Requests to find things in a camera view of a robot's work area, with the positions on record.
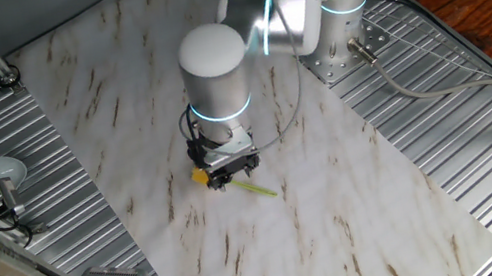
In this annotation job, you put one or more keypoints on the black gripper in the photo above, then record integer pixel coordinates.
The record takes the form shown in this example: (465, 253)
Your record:
(234, 170)

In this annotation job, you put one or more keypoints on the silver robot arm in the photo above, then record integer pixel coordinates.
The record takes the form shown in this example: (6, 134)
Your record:
(215, 77)

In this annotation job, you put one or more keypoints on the white marble pattern mat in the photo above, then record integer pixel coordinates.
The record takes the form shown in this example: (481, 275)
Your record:
(322, 226)

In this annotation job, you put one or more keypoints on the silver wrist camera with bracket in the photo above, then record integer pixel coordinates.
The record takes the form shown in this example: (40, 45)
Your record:
(228, 153)

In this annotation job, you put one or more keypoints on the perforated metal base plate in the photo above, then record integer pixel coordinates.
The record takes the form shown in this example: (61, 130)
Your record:
(340, 65)

